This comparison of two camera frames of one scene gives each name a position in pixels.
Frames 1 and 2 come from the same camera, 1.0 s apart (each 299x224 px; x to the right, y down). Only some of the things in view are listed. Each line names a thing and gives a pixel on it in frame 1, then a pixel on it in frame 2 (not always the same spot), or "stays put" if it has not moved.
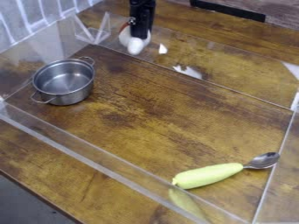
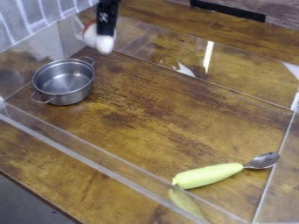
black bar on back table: [254, 16] stays put
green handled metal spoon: [203, 176] stays put
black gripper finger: [142, 11] to [107, 17]
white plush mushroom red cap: [134, 45] to [102, 43]
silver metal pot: [63, 81] stays put
